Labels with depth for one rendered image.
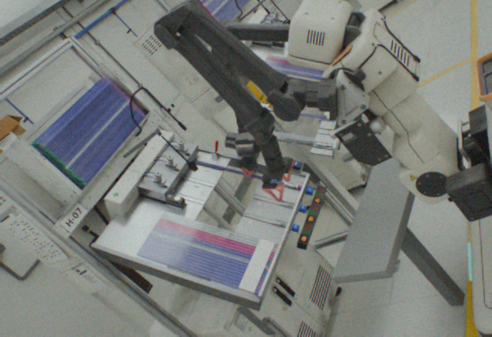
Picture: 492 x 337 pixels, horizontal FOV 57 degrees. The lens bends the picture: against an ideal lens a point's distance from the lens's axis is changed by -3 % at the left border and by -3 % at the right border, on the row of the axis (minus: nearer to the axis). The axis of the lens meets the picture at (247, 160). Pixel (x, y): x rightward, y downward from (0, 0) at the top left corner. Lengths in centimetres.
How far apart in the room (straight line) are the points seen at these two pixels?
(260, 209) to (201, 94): 130
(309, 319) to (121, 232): 101
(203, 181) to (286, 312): 72
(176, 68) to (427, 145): 199
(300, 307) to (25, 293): 185
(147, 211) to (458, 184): 124
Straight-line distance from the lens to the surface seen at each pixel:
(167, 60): 307
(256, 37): 169
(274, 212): 197
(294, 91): 122
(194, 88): 309
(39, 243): 219
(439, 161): 146
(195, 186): 209
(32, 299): 338
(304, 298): 237
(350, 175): 311
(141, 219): 200
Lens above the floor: 157
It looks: 17 degrees down
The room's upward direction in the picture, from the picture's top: 44 degrees counter-clockwise
